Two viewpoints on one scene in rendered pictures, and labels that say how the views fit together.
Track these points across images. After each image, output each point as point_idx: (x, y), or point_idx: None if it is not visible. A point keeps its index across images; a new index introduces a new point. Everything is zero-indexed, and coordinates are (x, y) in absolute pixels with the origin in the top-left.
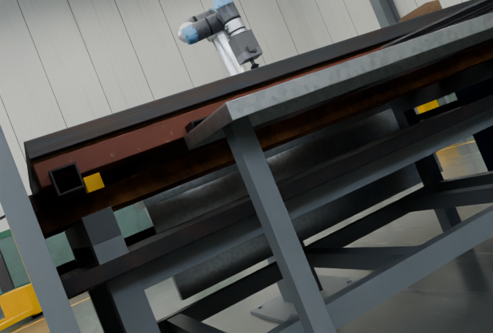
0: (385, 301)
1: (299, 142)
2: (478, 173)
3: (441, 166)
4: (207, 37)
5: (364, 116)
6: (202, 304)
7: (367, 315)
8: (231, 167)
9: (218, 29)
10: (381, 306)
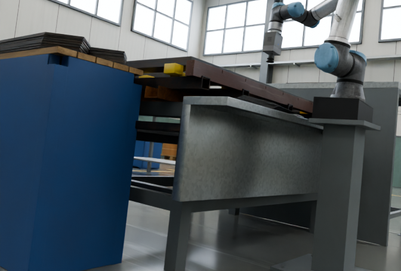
0: (227, 248)
1: (267, 120)
2: (139, 188)
3: (173, 193)
4: (303, 24)
5: (227, 112)
6: None
7: (234, 243)
8: (296, 125)
9: (294, 20)
10: (228, 246)
